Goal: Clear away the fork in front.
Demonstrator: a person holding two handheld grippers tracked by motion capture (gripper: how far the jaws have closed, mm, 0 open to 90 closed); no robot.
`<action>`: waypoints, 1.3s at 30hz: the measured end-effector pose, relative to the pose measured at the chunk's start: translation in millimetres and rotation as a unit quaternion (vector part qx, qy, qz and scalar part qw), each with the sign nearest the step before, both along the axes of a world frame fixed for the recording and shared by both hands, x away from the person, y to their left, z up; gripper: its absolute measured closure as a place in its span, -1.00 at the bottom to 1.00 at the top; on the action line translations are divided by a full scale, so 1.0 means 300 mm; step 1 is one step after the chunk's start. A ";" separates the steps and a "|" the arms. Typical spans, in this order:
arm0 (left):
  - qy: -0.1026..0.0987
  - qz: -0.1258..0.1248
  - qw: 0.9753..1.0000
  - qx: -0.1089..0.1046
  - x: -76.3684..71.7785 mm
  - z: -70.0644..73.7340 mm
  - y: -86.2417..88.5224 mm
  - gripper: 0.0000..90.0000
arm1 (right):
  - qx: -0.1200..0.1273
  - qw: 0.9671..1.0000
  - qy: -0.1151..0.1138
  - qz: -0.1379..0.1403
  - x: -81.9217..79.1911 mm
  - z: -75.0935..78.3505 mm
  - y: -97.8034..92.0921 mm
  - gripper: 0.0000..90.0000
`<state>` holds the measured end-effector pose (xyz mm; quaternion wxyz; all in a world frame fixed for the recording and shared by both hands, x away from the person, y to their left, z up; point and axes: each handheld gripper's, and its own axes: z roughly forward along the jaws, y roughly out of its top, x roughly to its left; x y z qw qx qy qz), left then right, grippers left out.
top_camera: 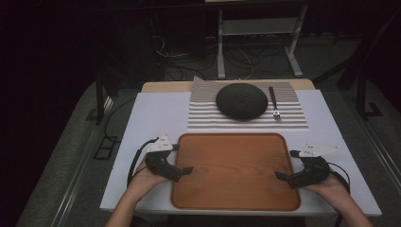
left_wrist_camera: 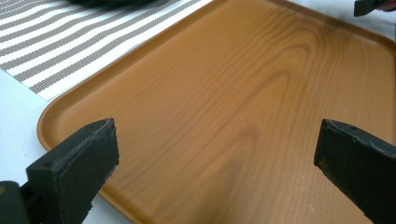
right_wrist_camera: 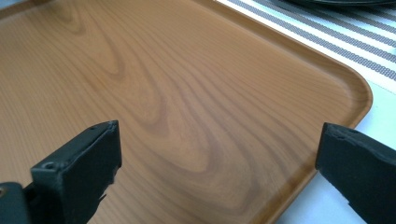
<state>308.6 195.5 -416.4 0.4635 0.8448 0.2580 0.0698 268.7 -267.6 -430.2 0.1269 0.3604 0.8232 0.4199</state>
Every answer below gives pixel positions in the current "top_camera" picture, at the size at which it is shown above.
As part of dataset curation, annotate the person's left hand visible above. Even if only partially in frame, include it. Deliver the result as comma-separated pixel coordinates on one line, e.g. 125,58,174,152
127,160,172,197

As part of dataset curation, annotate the black floor cable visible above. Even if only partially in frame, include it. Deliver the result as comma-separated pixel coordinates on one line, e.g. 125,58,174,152
103,96,137,140

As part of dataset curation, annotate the right hand-held gripper black cable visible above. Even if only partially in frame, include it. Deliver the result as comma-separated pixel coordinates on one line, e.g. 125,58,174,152
326,161,352,194

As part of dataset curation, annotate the dark metal stand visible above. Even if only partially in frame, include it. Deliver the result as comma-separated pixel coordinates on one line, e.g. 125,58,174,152
313,8,401,121
94,37,145,126

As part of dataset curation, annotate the tangle of floor cables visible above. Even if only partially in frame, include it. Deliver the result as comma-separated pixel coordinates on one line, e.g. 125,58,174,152
150,33,264,81

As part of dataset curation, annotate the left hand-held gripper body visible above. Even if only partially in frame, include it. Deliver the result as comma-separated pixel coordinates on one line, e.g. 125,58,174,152
145,135,183,183

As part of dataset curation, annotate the grey striped placemat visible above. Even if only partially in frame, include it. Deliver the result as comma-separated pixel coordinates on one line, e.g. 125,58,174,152
186,75,309,130

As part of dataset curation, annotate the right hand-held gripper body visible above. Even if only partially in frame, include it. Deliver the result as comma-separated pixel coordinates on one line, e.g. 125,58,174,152
287,143,341,190

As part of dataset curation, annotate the grey metal stand frame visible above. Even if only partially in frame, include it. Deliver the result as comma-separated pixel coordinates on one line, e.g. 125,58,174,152
216,4,309,80

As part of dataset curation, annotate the brown wooden tray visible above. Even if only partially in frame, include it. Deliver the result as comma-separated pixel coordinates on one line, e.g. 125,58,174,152
170,132,302,212

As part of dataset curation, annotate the person's right hand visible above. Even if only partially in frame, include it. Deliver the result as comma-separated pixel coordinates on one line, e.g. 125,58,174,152
303,172,352,207

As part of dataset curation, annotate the dark round upturned bowl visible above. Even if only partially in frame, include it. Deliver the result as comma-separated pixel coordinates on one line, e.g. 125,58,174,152
215,82,270,121

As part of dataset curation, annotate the hand-held gripper black cable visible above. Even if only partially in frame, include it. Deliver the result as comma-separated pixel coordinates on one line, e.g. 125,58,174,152
326,161,352,194
126,136,160,188

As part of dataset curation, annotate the white table cover sheet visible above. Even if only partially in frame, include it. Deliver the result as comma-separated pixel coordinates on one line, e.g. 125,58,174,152
99,89,383,218

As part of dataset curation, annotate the left hand-held gripper black cable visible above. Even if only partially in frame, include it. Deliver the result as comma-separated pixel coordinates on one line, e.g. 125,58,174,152
126,136,160,188

